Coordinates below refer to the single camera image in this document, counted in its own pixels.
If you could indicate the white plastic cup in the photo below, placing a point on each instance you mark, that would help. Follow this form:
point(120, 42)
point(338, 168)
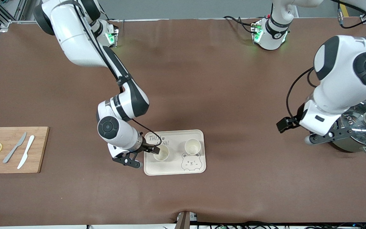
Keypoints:
point(162, 155)
point(192, 147)

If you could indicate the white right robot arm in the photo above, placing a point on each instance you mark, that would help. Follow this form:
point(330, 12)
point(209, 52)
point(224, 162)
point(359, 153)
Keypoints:
point(75, 38)

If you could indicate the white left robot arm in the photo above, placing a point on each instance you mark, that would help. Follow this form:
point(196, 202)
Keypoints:
point(338, 63)

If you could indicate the white bear print tray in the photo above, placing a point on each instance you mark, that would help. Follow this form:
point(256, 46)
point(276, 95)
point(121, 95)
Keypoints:
point(173, 168)

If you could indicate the wooden cutting board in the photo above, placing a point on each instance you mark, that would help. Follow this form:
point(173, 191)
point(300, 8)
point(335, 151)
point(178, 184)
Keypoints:
point(40, 149)

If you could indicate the brown table cover mat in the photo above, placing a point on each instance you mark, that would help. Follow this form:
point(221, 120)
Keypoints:
point(202, 79)

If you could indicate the white plastic knife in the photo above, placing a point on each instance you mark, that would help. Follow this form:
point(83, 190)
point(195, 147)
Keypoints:
point(26, 152)

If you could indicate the grey plastic knife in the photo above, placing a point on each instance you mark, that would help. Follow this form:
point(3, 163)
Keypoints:
point(14, 149)

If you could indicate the brown camera mount post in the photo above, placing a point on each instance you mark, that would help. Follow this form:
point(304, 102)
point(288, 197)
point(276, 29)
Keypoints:
point(183, 221)

